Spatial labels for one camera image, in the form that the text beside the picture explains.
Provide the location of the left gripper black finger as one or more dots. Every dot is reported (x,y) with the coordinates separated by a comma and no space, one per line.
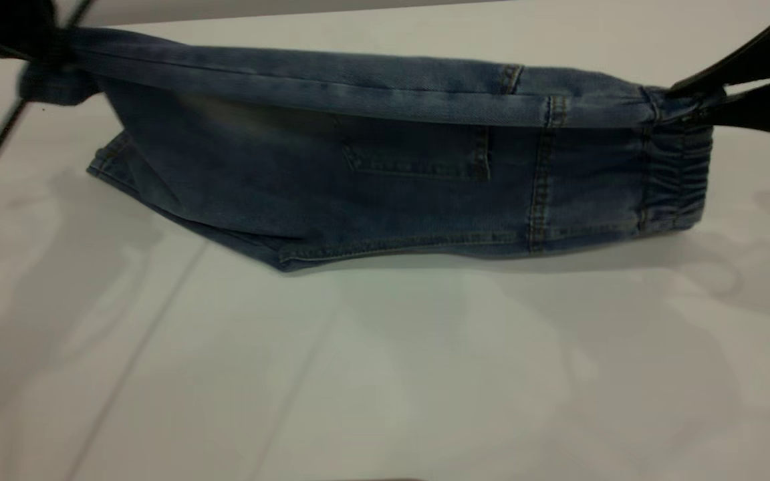
(17,27)

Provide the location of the blue denim faded-knee pants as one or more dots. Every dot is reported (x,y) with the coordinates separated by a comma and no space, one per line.
(392,167)

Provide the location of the right gripper plain black finger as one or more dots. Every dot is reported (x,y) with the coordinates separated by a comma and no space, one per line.
(752,57)

